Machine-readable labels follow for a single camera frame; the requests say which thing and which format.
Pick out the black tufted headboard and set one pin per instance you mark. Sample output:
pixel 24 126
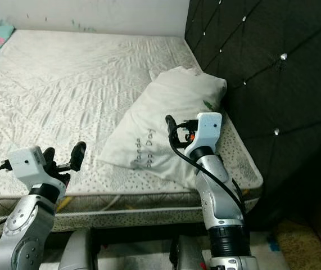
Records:
pixel 278 67

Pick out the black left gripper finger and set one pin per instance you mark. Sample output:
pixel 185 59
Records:
pixel 49 155
pixel 78 156

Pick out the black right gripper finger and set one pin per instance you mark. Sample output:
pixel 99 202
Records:
pixel 171 128

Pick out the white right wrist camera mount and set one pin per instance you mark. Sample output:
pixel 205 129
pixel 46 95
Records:
pixel 208 128

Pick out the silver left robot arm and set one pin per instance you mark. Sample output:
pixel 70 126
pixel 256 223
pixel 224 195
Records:
pixel 22 236

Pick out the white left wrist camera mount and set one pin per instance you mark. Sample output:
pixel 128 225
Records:
pixel 28 163

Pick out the grey right robot leg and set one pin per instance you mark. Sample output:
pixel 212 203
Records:
pixel 188 256

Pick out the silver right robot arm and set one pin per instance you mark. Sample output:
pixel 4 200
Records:
pixel 222 208

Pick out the white quilted mattress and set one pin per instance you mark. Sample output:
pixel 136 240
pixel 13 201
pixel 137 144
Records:
pixel 59 84

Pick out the white pillow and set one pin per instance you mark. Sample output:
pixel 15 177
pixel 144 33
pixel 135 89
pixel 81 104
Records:
pixel 160 112

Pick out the dark bed base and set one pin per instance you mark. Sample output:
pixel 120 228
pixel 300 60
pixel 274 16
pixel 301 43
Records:
pixel 126 236

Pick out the grey left robot leg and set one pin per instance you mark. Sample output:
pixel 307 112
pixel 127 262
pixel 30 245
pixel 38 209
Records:
pixel 78 250

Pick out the grey robot leg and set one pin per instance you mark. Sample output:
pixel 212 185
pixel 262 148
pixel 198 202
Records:
pixel 188 256
pixel 78 250

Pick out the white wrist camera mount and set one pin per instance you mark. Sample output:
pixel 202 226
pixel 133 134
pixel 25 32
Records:
pixel 208 128
pixel 28 163

